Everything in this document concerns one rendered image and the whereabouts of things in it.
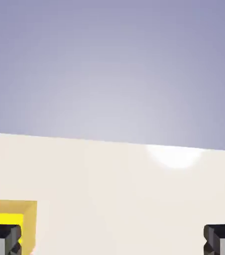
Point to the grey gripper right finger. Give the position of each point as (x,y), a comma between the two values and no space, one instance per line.
(224,239)

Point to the small yellow cube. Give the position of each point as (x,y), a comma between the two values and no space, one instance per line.
(28,223)

